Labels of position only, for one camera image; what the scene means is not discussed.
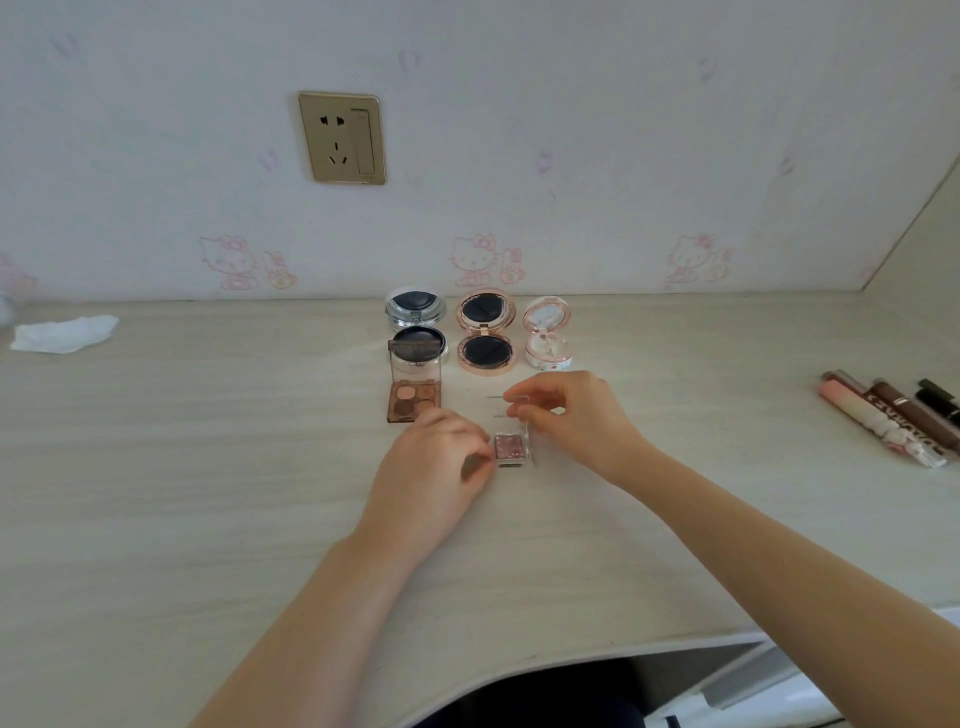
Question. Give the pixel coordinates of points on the person's right hand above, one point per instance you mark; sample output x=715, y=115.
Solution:
x=585, y=427

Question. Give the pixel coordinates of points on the person's left hand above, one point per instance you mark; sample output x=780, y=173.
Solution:
x=420, y=487

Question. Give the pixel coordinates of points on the person's right thumb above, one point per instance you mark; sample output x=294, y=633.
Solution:
x=534, y=409

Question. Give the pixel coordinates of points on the person's left thumb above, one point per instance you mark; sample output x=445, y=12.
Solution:
x=478, y=465

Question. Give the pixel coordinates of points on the small clear glitter eyeshadow case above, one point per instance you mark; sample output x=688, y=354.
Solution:
x=513, y=448

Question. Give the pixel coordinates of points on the person's right forearm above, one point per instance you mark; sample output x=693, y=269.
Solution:
x=787, y=592

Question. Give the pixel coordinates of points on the person's left forearm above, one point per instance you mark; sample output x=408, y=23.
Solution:
x=322, y=637

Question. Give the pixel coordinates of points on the white pink round compact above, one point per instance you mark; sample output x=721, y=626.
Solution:
x=547, y=334

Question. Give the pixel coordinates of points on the rose gold round compact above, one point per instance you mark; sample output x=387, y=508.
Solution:
x=486, y=330

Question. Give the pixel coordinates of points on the brown eyeshadow palette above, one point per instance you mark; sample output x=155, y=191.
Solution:
x=414, y=397

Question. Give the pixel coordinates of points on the silver round compact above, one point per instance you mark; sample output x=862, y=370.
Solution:
x=415, y=315

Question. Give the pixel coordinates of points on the pink lip gloss tube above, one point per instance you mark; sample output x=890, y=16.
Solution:
x=874, y=416

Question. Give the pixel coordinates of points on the brown cosmetic tube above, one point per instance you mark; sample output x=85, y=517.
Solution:
x=915, y=412

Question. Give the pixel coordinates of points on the black cosmetic tube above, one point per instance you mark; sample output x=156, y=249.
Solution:
x=941, y=390
x=937, y=409

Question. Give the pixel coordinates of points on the white crumpled tissue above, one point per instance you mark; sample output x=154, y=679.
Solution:
x=64, y=334

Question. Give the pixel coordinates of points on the gold wall socket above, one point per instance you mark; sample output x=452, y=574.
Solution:
x=341, y=139

